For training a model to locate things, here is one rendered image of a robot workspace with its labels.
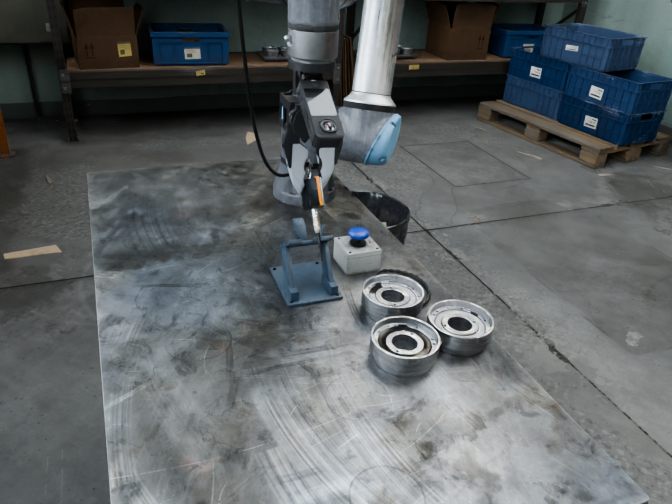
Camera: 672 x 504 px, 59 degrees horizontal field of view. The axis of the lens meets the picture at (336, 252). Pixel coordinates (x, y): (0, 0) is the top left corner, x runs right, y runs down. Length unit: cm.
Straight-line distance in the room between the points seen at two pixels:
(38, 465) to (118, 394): 108
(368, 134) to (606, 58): 343
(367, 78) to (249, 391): 72
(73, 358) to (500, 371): 165
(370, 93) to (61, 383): 142
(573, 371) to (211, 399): 171
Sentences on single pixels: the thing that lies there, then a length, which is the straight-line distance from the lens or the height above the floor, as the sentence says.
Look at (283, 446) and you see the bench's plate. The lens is 78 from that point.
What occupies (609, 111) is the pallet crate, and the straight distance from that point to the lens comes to 455.
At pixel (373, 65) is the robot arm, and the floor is 112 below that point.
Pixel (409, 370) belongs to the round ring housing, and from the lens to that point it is 88.
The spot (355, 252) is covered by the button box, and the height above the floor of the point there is 84.
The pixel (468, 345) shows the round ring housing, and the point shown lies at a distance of 93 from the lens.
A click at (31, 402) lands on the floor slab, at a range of 214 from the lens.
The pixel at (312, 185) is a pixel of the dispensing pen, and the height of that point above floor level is 101.
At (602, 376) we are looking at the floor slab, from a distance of 238.
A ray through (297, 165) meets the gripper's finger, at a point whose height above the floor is 104.
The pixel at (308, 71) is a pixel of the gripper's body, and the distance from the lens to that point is 90.
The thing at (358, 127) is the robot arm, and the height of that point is 100.
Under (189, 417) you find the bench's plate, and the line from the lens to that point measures 83.
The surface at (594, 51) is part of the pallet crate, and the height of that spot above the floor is 69.
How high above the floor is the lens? 138
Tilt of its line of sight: 29 degrees down
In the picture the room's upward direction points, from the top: 4 degrees clockwise
